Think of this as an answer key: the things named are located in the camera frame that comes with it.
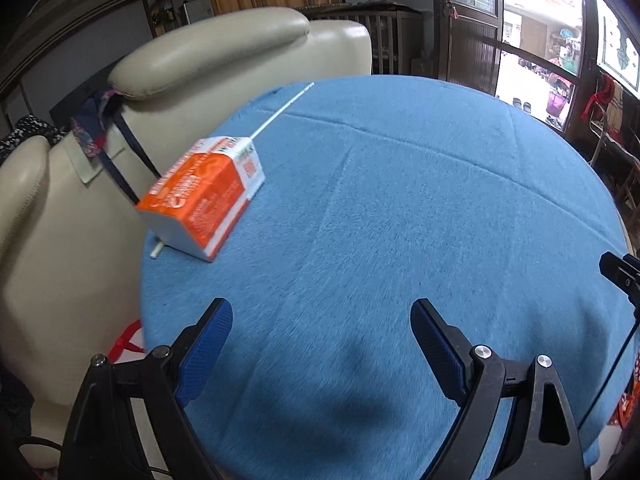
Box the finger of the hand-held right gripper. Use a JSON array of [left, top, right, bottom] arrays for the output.
[[599, 251, 640, 308]]

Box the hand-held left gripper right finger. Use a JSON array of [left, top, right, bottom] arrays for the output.
[[410, 297, 586, 480]]

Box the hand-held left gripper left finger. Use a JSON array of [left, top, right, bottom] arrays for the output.
[[57, 297, 234, 480]]

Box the blue tablecloth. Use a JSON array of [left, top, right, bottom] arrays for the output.
[[140, 75, 633, 480]]

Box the orange and white carton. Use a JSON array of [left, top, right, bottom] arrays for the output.
[[135, 135, 266, 262]]

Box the red hanging cloth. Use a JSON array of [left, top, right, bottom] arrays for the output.
[[582, 74, 616, 121]]

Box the purple bag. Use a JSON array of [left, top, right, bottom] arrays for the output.
[[547, 87, 571, 121]]

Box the wooden stained glass door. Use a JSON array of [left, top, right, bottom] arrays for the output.
[[565, 0, 640, 171], [432, 0, 503, 96]]

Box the dark floral cloth bag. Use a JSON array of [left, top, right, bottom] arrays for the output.
[[70, 87, 161, 206]]

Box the long white stick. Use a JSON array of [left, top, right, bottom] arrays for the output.
[[150, 81, 316, 260]]

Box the black white speckled cloth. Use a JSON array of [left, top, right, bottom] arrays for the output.
[[0, 115, 68, 166]]

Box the cream leather sofa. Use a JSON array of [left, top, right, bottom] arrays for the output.
[[0, 6, 373, 411]]

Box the wooden crib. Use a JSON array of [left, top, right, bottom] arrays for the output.
[[300, 2, 426, 78]]

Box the white air conditioner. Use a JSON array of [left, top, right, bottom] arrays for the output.
[[182, 0, 213, 26]]

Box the wooden display cabinet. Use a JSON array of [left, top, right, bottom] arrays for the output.
[[142, 0, 183, 38]]

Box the black cable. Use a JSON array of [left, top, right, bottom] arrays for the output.
[[580, 305, 640, 428]]

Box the metal frame chair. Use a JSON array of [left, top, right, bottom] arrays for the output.
[[590, 110, 632, 167]]

